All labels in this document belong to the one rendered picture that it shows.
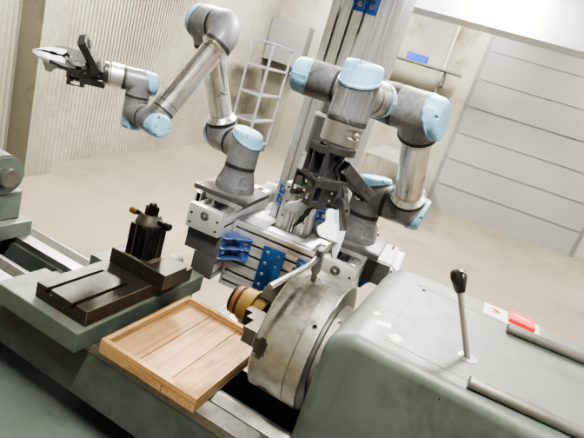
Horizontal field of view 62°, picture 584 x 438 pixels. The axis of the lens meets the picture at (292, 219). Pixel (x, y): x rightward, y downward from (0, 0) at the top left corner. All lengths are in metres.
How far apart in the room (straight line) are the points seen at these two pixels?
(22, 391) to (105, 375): 0.40
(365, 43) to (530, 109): 7.11
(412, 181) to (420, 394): 0.76
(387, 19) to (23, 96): 3.68
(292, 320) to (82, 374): 0.64
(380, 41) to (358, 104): 0.98
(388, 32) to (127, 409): 1.44
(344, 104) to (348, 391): 0.52
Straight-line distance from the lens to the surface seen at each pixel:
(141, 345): 1.36
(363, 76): 0.87
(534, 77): 8.85
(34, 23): 4.83
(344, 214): 0.90
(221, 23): 1.65
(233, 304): 1.22
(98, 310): 1.34
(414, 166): 1.46
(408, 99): 1.33
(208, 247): 1.79
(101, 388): 1.42
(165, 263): 1.48
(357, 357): 0.92
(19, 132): 4.99
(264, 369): 1.10
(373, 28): 1.87
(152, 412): 1.33
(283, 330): 1.05
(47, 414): 1.67
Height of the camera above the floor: 1.68
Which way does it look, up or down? 18 degrees down
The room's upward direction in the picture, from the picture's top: 17 degrees clockwise
